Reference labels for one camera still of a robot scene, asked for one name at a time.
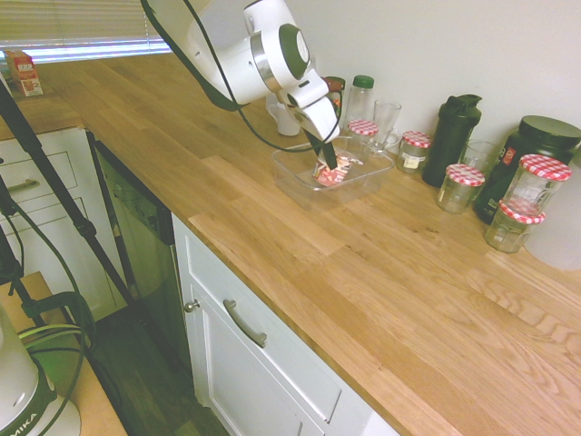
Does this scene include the tall clear glass mug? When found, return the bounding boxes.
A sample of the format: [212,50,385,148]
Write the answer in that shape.
[366,99,403,156]

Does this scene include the clear plastic container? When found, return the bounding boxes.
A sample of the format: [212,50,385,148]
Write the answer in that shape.
[271,142,396,212]

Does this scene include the black tripod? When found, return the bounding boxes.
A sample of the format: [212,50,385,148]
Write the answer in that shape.
[0,79,140,326]

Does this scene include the red and white carton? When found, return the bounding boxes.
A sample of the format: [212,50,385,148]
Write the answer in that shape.
[3,49,44,98]

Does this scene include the silver drawer bar handle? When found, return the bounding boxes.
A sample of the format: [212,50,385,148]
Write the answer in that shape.
[222,299,269,350]

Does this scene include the small red cereal box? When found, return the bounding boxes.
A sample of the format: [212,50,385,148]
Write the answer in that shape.
[312,153,365,190]

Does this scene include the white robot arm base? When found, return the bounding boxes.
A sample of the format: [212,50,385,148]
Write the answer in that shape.
[0,302,83,436]

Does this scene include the white cupboard with drawer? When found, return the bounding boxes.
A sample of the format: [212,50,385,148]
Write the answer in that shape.
[171,213,400,436]

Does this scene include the labelled jar red gingham lid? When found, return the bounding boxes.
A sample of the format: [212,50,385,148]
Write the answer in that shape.
[398,130,433,175]

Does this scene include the thick black cable sleeve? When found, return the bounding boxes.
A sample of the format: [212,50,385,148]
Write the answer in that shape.
[139,0,240,112]

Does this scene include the faceted jar red gingham lid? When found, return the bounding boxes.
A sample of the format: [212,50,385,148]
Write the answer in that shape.
[483,199,547,254]

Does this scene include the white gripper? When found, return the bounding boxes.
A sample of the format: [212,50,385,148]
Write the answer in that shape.
[287,93,342,170]

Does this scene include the clear bottle green lid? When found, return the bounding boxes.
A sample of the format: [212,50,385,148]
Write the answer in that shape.
[346,74,377,126]

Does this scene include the white window blinds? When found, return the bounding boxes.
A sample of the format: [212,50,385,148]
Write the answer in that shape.
[0,0,170,52]

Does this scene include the dark green cable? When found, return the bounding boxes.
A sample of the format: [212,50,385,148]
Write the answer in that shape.
[0,172,123,436]

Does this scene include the white drawer cabinet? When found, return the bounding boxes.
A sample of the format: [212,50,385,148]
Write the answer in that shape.
[0,125,131,322]

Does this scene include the brown wooden mounting board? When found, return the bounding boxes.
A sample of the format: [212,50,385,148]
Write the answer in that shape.
[0,271,130,436]

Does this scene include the stainless steel dishwasher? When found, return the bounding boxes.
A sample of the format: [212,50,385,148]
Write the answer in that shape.
[88,130,194,373]

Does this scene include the small jar red gingham lid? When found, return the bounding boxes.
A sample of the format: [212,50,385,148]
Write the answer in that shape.
[347,118,380,152]

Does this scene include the black protein powder tub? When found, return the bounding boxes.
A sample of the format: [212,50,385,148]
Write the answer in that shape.
[473,114,581,226]

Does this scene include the empty jar red gingham lid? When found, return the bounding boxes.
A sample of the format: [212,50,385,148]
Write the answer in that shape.
[436,163,487,215]
[502,154,574,218]

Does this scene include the clear drinking glass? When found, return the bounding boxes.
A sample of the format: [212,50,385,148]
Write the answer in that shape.
[461,139,501,183]

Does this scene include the brass drawer handle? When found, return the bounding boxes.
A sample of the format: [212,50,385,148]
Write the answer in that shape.
[3,179,41,193]

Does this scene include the black shaker bottle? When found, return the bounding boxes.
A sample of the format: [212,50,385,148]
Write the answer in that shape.
[421,94,484,189]

